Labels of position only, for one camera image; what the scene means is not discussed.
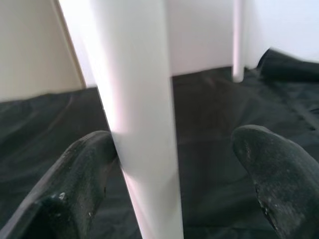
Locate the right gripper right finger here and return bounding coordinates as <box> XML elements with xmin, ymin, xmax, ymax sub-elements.
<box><xmin>231</xmin><ymin>124</ymin><xmax>319</xmax><ymax>239</ymax></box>

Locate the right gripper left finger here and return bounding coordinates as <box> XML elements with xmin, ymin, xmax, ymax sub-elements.
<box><xmin>0</xmin><ymin>130</ymin><xmax>118</xmax><ymax>239</ymax></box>

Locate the white plastic table leg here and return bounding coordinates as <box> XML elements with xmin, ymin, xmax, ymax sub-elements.
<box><xmin>231</xmin><ymin>0</ymin><xmax>246</xmax><ymax>83</ymax></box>
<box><xmin>58</xmin><ymin>0</ymin><xmax>184</xmax><ymax>239</ymax></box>

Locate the black cloth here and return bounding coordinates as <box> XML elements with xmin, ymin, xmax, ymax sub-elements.
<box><xmin>0</xmin><ymin>47</ymin><xmax>319</xmax><ymax>239</ymax></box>

